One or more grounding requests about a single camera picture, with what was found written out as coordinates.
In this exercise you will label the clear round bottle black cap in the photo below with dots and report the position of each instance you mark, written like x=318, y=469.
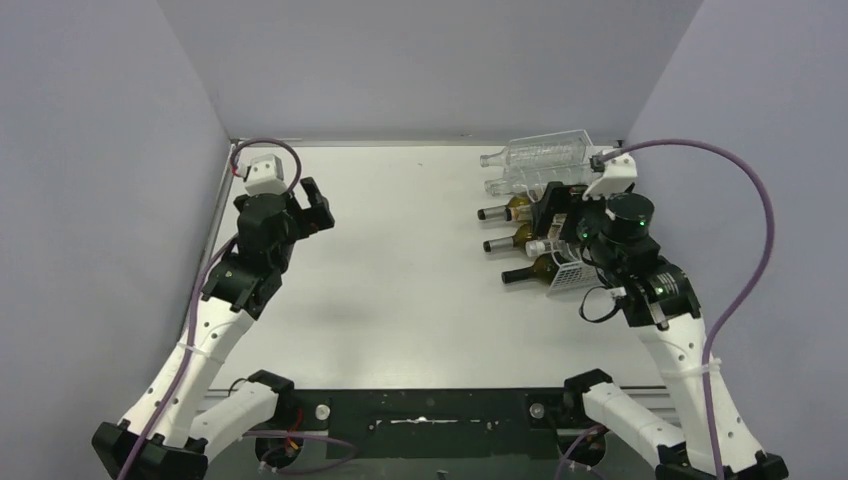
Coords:
x=536, y=248

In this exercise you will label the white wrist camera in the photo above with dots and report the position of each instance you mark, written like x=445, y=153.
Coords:
x=265, y=176
x=614, y=171

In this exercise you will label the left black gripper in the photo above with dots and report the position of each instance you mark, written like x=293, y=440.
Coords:
x=303, y=213

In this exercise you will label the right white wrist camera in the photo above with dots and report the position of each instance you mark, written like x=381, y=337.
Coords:
x=614, y=171

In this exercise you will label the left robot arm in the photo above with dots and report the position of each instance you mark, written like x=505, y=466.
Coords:
x=164, y=435

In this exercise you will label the olive wine bottle black cap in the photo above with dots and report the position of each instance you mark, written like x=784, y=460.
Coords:
x=516, y=241

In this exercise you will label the white wire wine rack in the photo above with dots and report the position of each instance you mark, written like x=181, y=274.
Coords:
x=572, y=274

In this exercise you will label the clear tall glass bottle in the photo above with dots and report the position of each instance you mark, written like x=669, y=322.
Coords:
x=517, y=180

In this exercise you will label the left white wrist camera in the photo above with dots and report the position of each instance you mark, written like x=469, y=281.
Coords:
x=265, y=176

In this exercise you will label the dark green wine bottle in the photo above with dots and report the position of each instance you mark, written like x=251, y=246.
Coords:
x=517, y=209

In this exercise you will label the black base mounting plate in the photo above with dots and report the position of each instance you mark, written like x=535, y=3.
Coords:
x=513, y=433

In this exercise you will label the green wine bottle lowest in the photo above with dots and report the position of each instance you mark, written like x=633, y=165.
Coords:
x=544, y=269

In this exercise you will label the clear square glass bottle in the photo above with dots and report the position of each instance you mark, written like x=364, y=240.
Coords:
x=565, y=148

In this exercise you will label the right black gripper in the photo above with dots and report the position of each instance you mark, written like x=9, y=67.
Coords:
x=556, y=206

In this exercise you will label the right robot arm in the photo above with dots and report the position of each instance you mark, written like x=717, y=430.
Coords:
x=610, y=235

